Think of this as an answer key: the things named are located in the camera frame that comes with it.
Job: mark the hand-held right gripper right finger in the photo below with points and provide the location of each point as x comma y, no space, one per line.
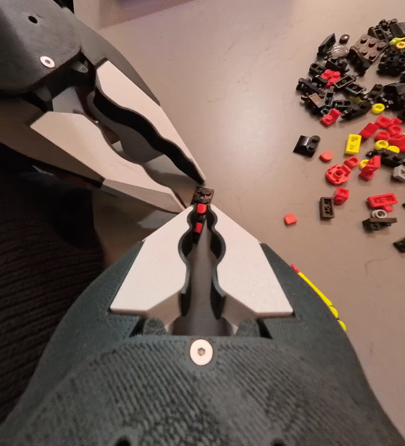
254,278

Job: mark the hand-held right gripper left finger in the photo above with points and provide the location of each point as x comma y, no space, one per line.
146,275

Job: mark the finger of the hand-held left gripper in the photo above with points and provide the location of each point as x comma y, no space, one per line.
94,149
136,101

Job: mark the black red lego wedge assembly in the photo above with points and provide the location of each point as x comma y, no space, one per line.
204,194

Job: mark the red half-round lego tile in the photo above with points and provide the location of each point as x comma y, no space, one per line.
290,219
326,156

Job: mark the red round lego plate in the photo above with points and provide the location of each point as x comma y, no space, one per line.
338,175

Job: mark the black lego slope brick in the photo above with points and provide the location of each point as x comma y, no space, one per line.
305,146

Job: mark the pile of loose lego pieces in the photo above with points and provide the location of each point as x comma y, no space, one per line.
369,90

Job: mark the black knit sweater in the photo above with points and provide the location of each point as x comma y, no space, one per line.
21,278

